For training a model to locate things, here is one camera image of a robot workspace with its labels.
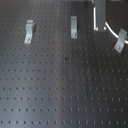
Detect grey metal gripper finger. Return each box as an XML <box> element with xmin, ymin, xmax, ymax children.
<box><xmin>93</xmin><ymin>0</ymin><xmax>106</xmax><ymax>32</ymax></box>

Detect white cable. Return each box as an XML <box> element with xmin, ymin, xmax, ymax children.
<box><xmin>104</xmin><ymin>21</ymin><xmax>128</xmax><ymax>44</ymax></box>

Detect middle grey cable clip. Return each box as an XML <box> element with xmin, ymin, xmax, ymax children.
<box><xmin>71</xmin><ymin>16</ymin><xmax>77</xmax><ymax>39</ymax></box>

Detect grey cable clip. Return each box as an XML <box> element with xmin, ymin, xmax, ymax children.
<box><xmin>71</xmin><ymin>16</ymin><xmax>77</xmax><ymax>39</ymax></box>
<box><xmin>114</xmin><ymin>29</ymin><xmax>127</xmax><ymax>53</ymax></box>
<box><xmin>24</xmin><ymin>20</ymin><xmax>35</xmax><ymax>44</ymax></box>

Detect right grey cable clip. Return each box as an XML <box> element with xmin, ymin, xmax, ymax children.
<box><xmin>114</xmin><ymin>29</ymin><xmax>127</xmax><ymax>53</ymax></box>

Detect left grey cable clip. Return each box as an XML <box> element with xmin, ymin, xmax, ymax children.
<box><xmin>24</xmin><ymin>20</ymin><xmax>35</xmax><ymax>44</ymax></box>

